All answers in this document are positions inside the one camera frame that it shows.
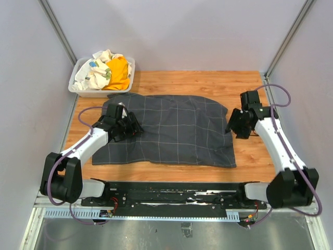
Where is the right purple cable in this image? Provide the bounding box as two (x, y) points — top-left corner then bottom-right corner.
(239, 83), (323, 230)

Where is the grey slotted cable duct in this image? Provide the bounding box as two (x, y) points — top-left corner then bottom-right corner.
(44, 207), (240, 222)

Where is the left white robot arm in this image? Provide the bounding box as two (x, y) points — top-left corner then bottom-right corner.
(40, 104), (143, 206)

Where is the dark grey checked pillowcase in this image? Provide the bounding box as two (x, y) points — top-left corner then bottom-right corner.
(92, 93), (236, 168)

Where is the white patterned cloth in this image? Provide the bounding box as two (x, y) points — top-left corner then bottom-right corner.
(72, 49), (132, 91)

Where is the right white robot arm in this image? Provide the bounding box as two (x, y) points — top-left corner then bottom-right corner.
(225, 90), (319, 208)

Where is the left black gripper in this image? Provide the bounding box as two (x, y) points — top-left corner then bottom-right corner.
(116, 111), (143, 141)

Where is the yellow cloth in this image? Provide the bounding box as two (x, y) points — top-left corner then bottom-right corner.
(103, 56), (130, 91)

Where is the translucent plastic bin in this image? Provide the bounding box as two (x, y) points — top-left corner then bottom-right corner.
(68, 57), (136, 98)

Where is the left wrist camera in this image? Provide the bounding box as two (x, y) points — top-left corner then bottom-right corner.
(118, 102), (127, 117)

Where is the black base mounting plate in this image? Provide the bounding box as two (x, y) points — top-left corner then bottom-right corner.
(81, 181), (267, 219)

